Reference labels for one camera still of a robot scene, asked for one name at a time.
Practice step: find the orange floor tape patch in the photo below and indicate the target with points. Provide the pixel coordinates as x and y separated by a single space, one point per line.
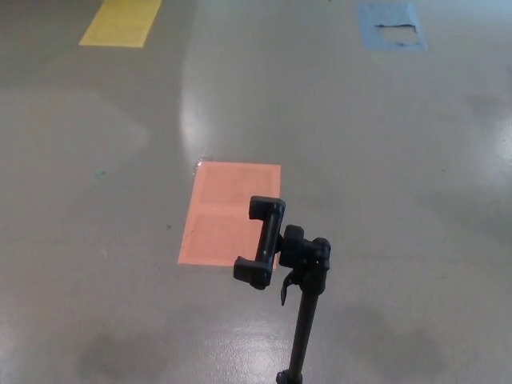
224 216

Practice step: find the torn blue floor tape patch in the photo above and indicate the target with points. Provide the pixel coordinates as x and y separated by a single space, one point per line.
370 24

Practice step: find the black phone stand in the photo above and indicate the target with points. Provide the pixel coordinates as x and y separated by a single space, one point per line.
307 304

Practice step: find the yellow floor tape patch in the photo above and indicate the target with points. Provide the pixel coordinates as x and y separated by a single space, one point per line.
120 22

